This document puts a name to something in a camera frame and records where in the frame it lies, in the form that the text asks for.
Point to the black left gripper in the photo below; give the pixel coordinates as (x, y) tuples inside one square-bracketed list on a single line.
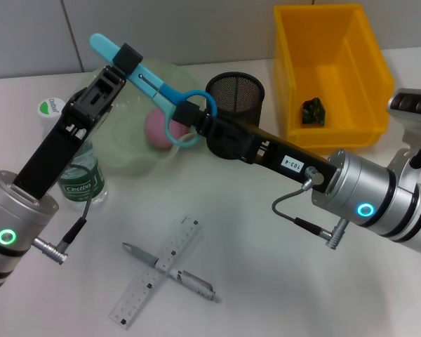
[(49, 154)]

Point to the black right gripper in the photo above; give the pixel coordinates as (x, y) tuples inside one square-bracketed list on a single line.
[(287, 158)]

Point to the blue scissors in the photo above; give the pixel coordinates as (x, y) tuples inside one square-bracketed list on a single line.
[(101, 42)]

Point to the pink toy peach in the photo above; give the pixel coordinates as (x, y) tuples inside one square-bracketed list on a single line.
[(154, 133)]

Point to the green plastic wrapper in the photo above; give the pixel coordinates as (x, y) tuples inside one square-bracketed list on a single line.
[(314, 112)]

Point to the clear green-label water bottle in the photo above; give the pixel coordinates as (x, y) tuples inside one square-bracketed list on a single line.
[(79, 187)]

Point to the transparent plastic ruler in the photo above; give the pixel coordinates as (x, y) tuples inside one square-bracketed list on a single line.
[(154, 277)]

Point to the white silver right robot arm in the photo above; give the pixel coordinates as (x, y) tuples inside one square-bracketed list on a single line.
[(372, 196)]

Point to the black mesh pen holder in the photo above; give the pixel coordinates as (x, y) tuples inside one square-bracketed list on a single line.
[(238, 94)]

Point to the translucent green fruit plate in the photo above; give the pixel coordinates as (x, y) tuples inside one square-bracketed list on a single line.
[(133, 154)]

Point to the grey white pen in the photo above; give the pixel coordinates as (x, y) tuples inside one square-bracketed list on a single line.
[(186, 277)]

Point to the yellow plastic bin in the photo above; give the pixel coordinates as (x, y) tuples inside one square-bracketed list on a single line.
[(331, 70)]

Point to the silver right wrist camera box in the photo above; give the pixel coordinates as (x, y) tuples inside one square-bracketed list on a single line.
[(414, 105)]

